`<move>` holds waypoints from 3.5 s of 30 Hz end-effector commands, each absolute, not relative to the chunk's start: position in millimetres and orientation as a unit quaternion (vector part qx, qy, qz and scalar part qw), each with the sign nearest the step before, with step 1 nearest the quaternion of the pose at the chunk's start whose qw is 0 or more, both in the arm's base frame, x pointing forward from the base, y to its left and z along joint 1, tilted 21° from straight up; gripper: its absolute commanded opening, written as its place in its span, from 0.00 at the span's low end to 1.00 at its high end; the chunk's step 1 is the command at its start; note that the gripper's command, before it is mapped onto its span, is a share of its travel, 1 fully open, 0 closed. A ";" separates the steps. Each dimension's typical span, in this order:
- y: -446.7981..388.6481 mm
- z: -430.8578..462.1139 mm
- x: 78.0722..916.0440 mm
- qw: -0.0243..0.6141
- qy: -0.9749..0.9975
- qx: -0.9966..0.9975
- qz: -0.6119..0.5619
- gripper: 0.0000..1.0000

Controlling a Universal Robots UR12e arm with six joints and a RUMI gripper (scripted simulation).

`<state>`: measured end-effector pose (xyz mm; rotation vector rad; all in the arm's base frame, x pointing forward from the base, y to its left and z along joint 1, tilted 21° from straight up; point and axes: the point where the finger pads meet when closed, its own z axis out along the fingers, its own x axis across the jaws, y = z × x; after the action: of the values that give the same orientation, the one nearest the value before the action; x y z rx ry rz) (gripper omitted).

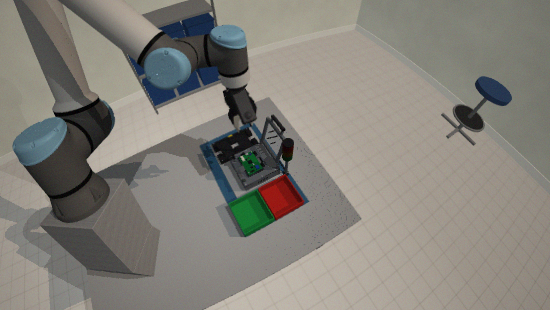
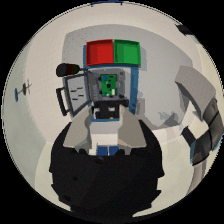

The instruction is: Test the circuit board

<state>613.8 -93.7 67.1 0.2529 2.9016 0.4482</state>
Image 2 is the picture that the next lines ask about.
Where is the red bin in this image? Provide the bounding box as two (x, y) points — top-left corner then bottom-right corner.
(86, 39), (113, 66)

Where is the green circuit board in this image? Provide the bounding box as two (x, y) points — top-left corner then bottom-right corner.
(101, 75), (116, 96)

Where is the green bin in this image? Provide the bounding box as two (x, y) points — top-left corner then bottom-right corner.
(114, 39), (141, 65)

